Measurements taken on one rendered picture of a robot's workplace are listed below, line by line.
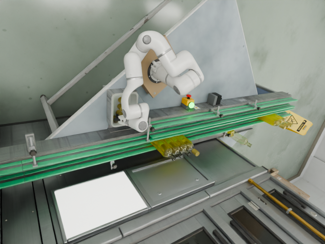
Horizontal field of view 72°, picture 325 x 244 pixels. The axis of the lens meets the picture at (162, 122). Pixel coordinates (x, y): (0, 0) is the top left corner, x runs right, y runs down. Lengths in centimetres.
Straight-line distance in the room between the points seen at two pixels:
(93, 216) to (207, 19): 140
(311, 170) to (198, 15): 661
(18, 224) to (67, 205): 22
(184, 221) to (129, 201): 31
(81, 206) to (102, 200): 11
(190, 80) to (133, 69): 30
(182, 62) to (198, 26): 52
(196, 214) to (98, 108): 85
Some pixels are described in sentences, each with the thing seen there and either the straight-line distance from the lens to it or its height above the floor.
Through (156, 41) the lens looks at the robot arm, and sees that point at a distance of 114.
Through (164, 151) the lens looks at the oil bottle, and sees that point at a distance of 142.
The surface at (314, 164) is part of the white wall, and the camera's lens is 763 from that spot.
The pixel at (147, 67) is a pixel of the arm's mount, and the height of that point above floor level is 84.
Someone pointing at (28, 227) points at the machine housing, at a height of 114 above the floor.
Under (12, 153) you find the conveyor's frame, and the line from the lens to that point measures 139.
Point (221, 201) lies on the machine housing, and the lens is 146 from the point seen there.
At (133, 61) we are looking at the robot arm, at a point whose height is 101.
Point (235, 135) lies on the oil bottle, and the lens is 203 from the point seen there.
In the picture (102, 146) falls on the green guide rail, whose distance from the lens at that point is 139.
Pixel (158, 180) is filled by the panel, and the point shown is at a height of 115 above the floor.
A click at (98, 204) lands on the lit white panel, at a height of 118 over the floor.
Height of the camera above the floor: 200
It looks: 46 degrees down
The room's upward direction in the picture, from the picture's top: 130 degrees clockwise
